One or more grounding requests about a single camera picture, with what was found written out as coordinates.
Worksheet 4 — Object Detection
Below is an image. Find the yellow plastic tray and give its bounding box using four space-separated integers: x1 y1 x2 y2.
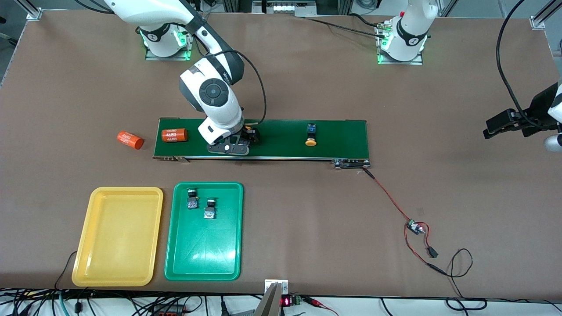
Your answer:
72 187 164 287

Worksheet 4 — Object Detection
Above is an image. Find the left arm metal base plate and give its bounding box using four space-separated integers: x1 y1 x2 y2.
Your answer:
377 24 424 65

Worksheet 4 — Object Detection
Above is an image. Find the red black twisted wire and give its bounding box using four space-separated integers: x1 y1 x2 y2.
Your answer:
362 168 446 275

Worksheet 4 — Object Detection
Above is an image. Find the teal cable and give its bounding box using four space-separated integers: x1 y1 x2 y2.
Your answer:
57 291 72 316

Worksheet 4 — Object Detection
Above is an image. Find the black cable to arm base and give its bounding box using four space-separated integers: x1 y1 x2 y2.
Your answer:
303 15 387 39

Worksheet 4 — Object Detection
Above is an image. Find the green plastic tray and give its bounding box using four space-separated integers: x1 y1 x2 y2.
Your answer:
164 182 245 281

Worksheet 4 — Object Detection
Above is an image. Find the orange power strip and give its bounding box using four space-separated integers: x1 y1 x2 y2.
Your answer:
149 304 187 316

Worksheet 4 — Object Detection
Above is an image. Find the thick black cable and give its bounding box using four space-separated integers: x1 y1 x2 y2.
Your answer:
380 298 488 316

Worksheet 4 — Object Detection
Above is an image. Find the metal device with lights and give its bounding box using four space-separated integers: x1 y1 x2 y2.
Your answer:
252 0 317 18

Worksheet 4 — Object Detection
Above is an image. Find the thin black cable loop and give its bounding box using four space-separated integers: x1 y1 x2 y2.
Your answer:
439 248 488 311

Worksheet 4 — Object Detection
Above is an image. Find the red alligator clip lead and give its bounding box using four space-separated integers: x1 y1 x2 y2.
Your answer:
303 297 339 316

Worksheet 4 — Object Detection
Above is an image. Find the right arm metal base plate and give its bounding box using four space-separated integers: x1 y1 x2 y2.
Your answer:
145 29 196 61

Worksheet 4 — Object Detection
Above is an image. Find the orange cylinder white 4680 print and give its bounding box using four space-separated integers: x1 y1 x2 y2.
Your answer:
117 131 144 150
162 128 188 143

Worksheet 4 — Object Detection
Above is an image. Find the green belt conveyor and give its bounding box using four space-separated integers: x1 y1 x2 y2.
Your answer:
152 118 371 170

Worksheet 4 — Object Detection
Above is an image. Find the silver camera mount bracket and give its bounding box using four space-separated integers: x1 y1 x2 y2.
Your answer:
252 280 289 316

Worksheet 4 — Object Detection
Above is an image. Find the aluminium frame post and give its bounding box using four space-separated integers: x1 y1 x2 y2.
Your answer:
15 0 43 21
530 0 562 30

